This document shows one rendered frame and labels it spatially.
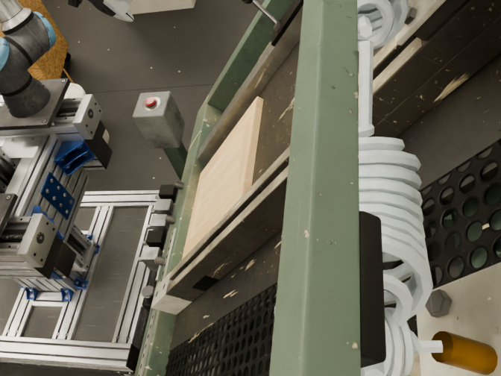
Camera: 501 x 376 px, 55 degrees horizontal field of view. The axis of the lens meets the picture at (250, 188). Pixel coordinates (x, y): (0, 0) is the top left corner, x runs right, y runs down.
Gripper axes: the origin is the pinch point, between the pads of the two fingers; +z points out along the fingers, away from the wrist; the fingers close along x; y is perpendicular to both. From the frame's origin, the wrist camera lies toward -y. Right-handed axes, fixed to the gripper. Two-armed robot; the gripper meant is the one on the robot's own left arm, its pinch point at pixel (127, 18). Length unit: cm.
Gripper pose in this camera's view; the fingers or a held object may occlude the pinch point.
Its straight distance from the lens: 139.1
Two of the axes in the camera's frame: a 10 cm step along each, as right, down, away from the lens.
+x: 1.4, -8.3, 5.5
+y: 7.6, -2.6, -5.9
